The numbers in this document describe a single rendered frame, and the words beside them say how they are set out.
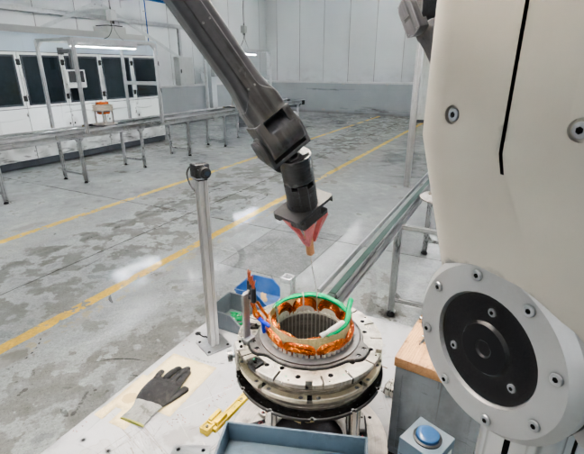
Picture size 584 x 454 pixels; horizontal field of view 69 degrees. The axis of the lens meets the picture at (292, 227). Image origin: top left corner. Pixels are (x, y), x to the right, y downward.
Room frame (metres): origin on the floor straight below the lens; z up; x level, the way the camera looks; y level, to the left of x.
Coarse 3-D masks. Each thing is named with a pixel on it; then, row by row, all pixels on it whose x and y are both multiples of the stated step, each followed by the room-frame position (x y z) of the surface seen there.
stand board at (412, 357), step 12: (420, 324) 0.88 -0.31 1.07; (408, 336) 0.83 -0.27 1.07; (420, 336) 0.83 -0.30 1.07; (408, 348) 0.78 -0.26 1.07; (420, 348) 0.78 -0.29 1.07; (396, 360) 0.75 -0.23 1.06; (408, 360) 0.74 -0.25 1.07; (420, 360) 0.74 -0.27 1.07; (420, 372) 0.72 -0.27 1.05; (432, 372) 0.71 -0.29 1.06
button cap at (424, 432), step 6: (420, 426) 0.58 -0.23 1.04; (426, 426) 0.58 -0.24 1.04; (420, 432) 0.57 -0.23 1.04; (426, 432) 0.57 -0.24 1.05; (432, 432) 0.57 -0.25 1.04; (438, 432) 0.57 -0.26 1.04; (420, 438) 0.56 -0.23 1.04; (426, 438) 0.56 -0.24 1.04; (432, 438) 0.56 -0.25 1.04; (438, 438) 0.56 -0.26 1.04; (426, 444) 0.55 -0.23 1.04; (432, 444) 0.55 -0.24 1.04
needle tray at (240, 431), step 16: (224, 432) 0.56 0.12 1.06; (240, 432) 0.57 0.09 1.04; (256, 432) 0.57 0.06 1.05; (272, 432) 0.56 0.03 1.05; (288, 432) 0.56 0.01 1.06; (304, 432) 0.55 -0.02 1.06; (320, 432) 0.55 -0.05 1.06; (224, 448) 0.55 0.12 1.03; (240, 448) 0.55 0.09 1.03; (256, 448) 0.55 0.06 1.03; (272, 448) 0.55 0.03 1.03; (288, 448) 0.55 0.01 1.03; (304, 448) 0.55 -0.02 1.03; (320, 448) 0.55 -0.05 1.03; (336, 448) 0.55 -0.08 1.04; (352, 448) 0.54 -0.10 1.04
